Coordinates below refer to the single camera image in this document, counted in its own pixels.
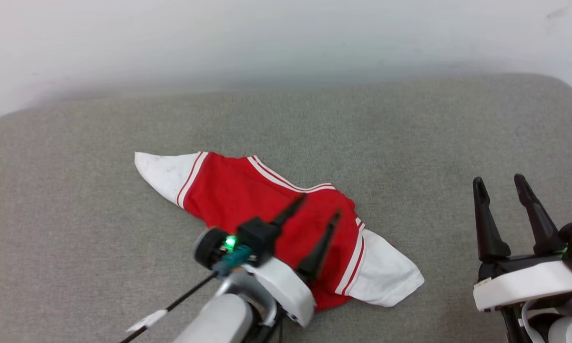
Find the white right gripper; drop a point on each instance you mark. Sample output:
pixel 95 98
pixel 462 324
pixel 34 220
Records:
pixel 524 286

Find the red and white garment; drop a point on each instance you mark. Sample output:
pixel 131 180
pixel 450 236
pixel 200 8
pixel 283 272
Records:
pixel 229 190

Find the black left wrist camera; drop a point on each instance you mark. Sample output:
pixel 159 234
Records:
pixel 257 236

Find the grey fabric sofa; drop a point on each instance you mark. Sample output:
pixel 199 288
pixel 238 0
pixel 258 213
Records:
pixel 76 190

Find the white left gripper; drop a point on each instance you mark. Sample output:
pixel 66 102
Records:
pixel 288 288

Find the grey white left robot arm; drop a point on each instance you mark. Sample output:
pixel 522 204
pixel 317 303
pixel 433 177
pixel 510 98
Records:
pixel 219 319

